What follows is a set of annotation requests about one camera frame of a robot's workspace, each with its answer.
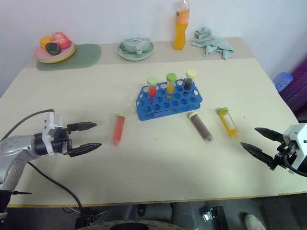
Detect dark liquid tube pale cap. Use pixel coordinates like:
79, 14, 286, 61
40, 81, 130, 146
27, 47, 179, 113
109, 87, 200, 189
183, 69, 198, 92

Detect stacked plates with toy food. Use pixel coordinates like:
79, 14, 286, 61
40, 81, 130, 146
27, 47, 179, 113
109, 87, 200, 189
37, 43, 77, 64

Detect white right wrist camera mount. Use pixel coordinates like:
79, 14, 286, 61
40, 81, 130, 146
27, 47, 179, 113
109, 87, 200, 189
282, 124, 307, 169

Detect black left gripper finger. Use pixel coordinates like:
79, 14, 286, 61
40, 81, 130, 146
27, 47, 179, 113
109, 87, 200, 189
67, 122, 98, 134
71, 142, 103, 158

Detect yellow liquid tube green cap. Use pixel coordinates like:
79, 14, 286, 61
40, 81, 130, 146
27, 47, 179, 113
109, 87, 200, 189
217, 107, 239, 139

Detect pink plate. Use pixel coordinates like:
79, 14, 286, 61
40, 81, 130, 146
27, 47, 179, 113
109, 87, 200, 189
33, 42, 74, 60

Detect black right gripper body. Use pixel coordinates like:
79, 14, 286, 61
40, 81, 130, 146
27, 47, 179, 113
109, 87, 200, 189
271, 141, 297, 172

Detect stack of blue cups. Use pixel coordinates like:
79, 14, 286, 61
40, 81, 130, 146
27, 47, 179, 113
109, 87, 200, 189
273, 71, 294, 92

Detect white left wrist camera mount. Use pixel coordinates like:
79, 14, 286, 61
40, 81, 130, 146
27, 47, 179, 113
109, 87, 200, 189
42, 112, 64, 157

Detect pink red toy food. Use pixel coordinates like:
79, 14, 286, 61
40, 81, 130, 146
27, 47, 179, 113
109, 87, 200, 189
51, 31, 71, 49

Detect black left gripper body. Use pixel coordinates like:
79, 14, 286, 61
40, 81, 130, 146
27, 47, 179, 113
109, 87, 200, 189
51, 128, 74, 157

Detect grey cylinder under table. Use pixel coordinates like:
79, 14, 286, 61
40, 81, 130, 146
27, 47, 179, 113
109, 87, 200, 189
171, 203, 202, 230

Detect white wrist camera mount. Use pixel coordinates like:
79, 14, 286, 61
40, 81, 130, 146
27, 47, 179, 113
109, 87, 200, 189
42, 112, 64, 157
282, 124, 307, 169

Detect grey-green folded pouch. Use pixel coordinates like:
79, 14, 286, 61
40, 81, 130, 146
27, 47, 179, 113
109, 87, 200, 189
119, 36, 152, 55

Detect blue test tube rack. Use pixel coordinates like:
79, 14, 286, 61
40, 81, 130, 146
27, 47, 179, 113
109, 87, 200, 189
136, 80, 202, 121

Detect green placemat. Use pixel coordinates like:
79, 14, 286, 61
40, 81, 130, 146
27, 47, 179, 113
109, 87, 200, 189
36, 43, 102, 72

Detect pale green plate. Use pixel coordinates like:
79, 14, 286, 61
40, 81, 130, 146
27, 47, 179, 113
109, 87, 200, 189
117, 39, 154, 62

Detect black and green toy food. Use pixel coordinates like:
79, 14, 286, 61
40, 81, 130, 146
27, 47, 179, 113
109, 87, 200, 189
45, 42, 61, 56

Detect brown liquid tube pale cap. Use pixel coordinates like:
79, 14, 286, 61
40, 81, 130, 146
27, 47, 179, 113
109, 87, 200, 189
188, 112, 214, 144

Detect black box with metal clip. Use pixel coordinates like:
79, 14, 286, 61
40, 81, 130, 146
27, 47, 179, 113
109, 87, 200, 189
200, 205, 229, 230

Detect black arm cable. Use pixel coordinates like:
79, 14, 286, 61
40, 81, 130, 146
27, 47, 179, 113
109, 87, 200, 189
282, 153, 307, 178
0, 109, 84, 219

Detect pale rounded shoe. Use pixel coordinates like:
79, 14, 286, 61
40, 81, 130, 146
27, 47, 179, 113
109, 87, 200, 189
244, 213, 265, 230

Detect red liquid tube green cap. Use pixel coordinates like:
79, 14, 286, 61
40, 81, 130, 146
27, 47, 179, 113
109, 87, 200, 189
146, 76, 158, 104

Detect orange toy fruit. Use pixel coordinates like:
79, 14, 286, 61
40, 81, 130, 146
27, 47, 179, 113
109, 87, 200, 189
39, 36, 52, 50

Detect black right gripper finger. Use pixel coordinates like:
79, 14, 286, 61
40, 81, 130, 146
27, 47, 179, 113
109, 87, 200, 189
254, 127, 285, 144
240, 142, 277, 169

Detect orange soda bottle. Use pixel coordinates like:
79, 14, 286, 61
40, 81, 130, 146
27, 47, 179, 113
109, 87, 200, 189
173, 0, 191, 51

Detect red liquid tube pale cap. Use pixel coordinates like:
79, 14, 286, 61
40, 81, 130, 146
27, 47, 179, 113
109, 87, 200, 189
111, 113, 127, 146

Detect orange liquid tube green cap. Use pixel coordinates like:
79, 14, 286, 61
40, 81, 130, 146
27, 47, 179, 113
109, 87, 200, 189
166, 72, 177, 100

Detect purple container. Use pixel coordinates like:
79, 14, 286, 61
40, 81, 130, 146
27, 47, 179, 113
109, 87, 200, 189
279, 58, 307, 118

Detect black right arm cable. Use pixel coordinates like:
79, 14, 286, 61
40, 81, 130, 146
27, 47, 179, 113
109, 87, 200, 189
282, 153, 307, 178

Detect dark rounded shape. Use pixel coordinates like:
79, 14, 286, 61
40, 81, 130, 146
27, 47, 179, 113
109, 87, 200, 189
105, 216, 174, 230

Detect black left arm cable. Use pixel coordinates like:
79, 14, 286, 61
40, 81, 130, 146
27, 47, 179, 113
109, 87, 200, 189
0, 109, 84, 219

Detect crumpled light blue cloth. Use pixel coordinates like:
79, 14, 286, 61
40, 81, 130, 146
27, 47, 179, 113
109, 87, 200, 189
191, 26, 235, 60

